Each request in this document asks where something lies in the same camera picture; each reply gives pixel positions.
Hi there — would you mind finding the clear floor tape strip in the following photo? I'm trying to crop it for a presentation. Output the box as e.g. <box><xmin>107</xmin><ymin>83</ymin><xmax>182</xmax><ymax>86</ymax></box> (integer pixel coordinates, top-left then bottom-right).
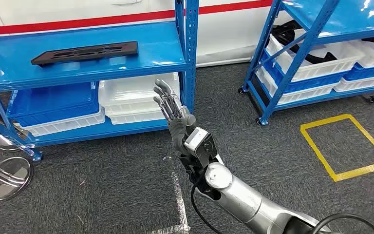
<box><xmin>150</xmin><ymin>155</ymin><xmax>191</xmax><ymax>234</ymax></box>

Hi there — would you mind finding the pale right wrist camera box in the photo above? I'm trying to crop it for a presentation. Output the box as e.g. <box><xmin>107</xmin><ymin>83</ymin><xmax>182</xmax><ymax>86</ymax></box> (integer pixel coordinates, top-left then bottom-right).
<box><xmin>184</xmin><ymin>126</ymin><xmax>219</xmax><ymax>169</ymax></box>

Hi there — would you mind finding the blue metal shelf rack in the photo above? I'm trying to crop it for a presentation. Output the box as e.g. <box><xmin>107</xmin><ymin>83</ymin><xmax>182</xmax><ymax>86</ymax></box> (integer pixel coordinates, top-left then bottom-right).
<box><xmin>238</xmin><ymin>0</ymin><xmax>374</xmax><ymax>127</ymax></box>
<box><xmin>0</xmin><ymin>0</ymin><xmax>201</xmax><ymax>162</ymax></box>

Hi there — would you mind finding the black plastic car part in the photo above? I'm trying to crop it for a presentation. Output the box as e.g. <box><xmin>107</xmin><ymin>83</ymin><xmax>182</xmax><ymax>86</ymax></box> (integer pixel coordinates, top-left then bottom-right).
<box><xmin>31</xmin><ymin>41</ymin><xmax>139</xmax><ymax>67</ymax></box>

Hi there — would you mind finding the yellow floor tape square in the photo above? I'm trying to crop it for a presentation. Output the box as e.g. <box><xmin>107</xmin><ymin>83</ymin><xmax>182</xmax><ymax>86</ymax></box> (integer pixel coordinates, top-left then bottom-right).
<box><xmin>299</xmin><ymin>114</ymin><xmax>374</xmax><ymax>183</ymax></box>

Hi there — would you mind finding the chrome stanchion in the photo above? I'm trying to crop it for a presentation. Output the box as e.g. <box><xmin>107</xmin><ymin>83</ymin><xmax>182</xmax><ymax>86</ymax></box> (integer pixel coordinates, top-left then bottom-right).
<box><xmin>0</xmin><ymin>97</ymin><xmax>30</xmax><ymax>153</ymax></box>
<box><xmin>0</xmin><ymin>156</ymin><xmax>34</xmax><ymax>202</ymax></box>

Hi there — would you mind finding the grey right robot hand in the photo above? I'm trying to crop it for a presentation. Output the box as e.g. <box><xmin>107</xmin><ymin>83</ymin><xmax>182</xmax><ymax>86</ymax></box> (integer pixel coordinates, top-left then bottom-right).
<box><xmin>153</xmin><ymin>79</ymin><xmax>197</xmax><ymax>153</ymax></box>

